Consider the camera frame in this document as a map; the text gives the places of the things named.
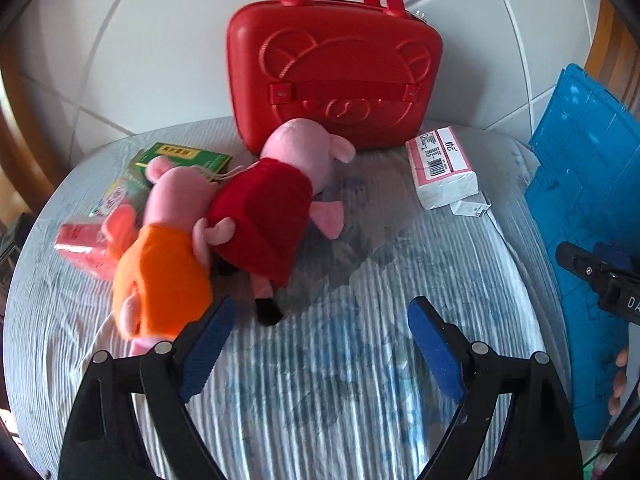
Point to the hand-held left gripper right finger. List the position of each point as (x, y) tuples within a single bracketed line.
[(437, 350)]

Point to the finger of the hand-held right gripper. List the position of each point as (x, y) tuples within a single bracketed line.
[(614, 257), (577, 261)]

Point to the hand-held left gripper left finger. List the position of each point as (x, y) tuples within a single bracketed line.
[(205, 350)]

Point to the pig plush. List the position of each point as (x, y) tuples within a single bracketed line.
[(160, 270), (270, 210)]

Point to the blue plastic storage crate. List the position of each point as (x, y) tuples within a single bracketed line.
[(575, 160)]

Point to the person's right hand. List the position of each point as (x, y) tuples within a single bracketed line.
[(621, 360)]

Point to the small white box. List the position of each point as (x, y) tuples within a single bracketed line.
[(470, 207)]

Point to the pig plush in red dress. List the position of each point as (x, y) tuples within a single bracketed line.
[(270, 210)]

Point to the white pink labelled tissue pack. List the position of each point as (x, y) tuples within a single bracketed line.
[(440, 170)]

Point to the green pink packet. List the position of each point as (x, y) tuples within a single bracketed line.
[(117, 195)]

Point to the green yellow medicine box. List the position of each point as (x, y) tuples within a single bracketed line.
[(185, 157)]

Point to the wide wooden pillar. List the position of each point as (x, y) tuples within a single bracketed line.
[(607, 45)]

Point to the red hard-shell suitcase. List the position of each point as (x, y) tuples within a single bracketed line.
[(340, 60)]

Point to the curved wooden wall trim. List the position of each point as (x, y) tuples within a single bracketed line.
[(20, 160)]

